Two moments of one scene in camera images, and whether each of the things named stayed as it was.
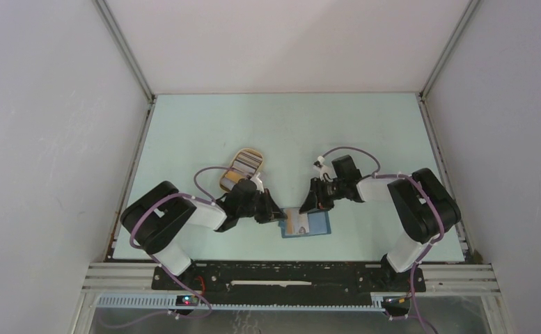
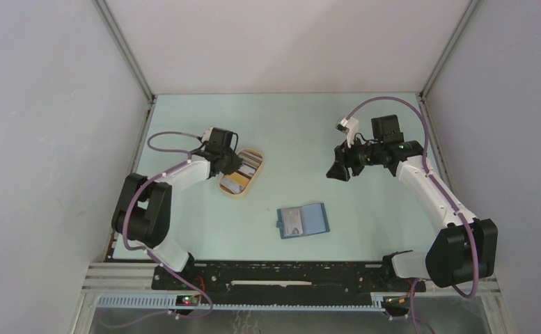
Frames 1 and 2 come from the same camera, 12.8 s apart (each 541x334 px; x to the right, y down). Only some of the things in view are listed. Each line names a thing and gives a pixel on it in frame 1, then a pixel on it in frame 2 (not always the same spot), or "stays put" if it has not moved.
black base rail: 287,277 stays put
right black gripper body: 326,192 to 357,156
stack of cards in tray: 244,166 stays put
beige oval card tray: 244,165 stays put
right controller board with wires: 395,303 stays put
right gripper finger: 310,203 to 338,170
